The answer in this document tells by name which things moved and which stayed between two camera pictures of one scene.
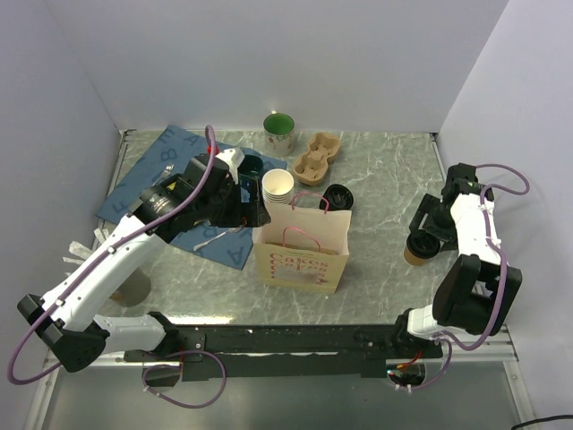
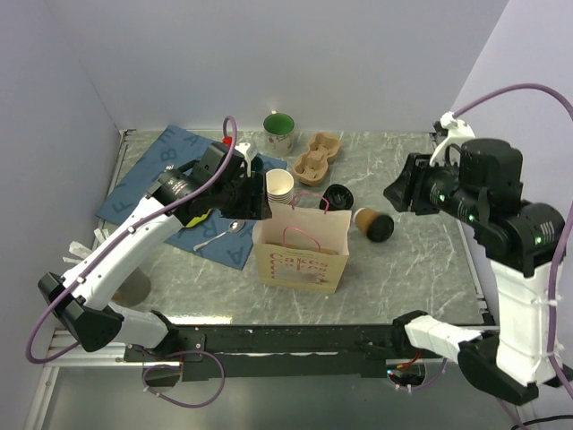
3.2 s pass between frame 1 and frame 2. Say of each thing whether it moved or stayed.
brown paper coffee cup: moved
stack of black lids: stayed
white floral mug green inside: stayed
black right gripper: moved
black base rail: stayed
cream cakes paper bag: stayed
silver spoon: stayed
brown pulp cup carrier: stayed
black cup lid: moved
